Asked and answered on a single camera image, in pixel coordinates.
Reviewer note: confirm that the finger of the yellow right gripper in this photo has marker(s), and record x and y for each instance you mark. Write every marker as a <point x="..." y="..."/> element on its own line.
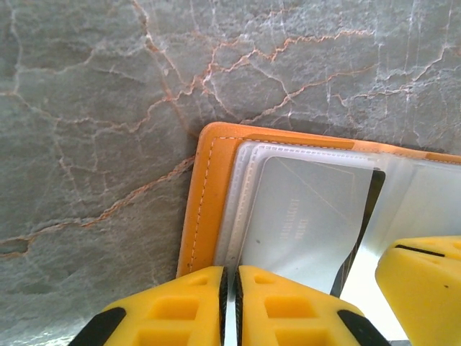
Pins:
<point x="428" y="288"/>

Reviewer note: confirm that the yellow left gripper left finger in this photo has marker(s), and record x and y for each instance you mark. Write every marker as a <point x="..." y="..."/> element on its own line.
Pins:
<point x="173" y="310"/>

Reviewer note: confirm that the silver credit card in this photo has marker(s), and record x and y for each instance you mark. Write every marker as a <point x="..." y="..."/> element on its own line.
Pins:
<point x="306" y="216"/>

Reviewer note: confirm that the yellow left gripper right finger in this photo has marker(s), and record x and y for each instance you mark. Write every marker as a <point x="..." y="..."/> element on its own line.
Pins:
<point x="288" y="313"/>

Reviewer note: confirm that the orange leather card holder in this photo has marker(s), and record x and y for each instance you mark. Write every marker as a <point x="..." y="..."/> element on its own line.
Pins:
<point x="205" y="202"/>

